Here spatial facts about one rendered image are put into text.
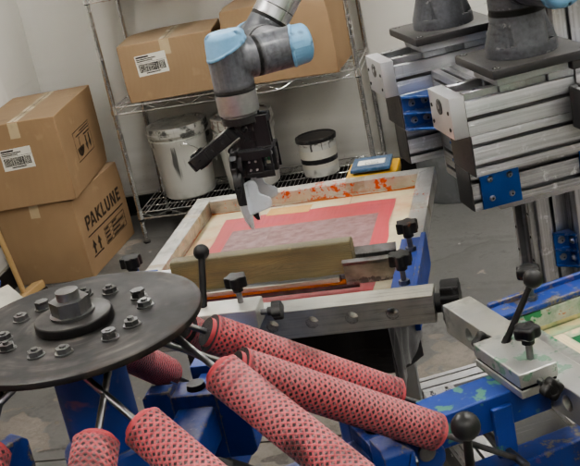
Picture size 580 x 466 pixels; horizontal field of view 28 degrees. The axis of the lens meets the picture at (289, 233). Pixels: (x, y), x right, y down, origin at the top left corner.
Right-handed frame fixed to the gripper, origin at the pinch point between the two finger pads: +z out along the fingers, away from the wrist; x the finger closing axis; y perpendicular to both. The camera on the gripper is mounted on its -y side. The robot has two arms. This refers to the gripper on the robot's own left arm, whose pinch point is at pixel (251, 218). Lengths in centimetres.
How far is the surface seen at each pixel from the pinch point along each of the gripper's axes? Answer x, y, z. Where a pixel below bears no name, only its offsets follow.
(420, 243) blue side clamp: 5.7, 30.0, 11.2
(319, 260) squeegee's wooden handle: -1.5, 11.7, 9.4
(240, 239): 36.8, -13.4, 16.8
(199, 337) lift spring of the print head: -71, 10, -8
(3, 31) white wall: 343, -200, 1
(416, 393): 76, 14, 80
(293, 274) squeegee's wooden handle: -1.4, 6.3, 11.6
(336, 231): 33.6, 8.9, 16.7
